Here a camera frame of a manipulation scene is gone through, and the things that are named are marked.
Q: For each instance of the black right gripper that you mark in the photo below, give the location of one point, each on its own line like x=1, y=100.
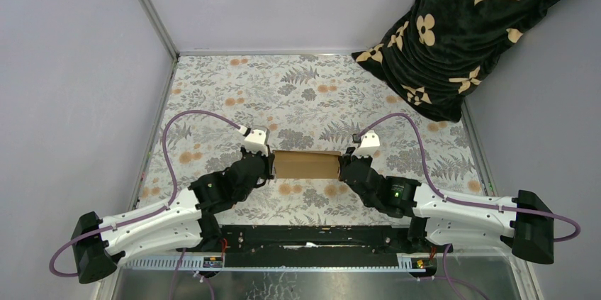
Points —
x=349, y=155

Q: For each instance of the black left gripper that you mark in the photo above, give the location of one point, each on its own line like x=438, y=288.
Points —
x=269, y=161

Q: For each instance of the brown cardboard box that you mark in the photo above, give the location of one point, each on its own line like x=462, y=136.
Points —
x=306, y=164

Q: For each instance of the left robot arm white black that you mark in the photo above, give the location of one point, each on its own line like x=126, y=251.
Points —
x=101, y=245

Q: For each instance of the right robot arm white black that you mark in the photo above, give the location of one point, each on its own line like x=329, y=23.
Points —
x=520, y=224

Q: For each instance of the floral patterned table mat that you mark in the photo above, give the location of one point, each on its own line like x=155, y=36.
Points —
x=308, y=102

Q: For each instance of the black beige flower blanket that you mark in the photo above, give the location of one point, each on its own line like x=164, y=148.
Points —
x=440, y=51

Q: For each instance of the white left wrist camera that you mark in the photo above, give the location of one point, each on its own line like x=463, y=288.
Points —
x=255, y=140

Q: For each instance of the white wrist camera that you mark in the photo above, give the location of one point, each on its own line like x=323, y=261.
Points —
x=255, y=140
x=367, y=144

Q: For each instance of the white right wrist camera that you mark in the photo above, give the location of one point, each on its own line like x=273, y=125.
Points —
x=367, y=144

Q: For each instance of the grey slotted cable duct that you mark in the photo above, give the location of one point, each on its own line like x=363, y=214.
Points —
x=296, y=261

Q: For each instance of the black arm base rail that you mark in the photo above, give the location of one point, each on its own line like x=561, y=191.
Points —
x=240, y=239

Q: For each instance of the aluminium frame post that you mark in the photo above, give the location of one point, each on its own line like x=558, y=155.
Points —
x=160, y=29

